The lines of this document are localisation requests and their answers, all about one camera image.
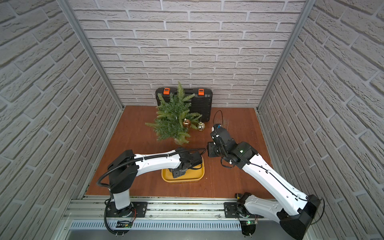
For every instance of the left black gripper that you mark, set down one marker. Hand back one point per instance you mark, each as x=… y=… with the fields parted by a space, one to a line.
x=177 y=172

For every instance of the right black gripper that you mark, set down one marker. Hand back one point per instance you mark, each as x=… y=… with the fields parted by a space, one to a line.
x=210 y=147

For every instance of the shiny gold ball ornament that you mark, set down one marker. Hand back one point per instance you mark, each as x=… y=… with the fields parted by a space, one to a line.
x=201 y=126

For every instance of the brown shiny ball ornament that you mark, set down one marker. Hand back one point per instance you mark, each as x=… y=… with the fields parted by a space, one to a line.
x=186 y=123

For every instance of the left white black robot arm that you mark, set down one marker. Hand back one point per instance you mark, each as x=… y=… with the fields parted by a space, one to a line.
x=124 y=169

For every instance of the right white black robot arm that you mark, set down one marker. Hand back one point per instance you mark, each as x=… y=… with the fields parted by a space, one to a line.
x=291 y=208

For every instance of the small green christmas tree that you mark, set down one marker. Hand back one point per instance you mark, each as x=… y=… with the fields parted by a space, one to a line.
x=169 y=121

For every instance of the yellow plastic tray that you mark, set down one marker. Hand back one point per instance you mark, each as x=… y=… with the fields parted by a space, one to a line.
x=189 y=176

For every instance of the black tool case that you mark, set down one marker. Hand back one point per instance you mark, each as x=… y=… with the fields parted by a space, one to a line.
x=201 y=102

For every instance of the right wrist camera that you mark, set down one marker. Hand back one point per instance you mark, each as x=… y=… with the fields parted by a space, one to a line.
x=220 y=135

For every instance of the aluminium mounting rail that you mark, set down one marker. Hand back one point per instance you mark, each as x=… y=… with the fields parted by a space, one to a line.
x=172 y=214

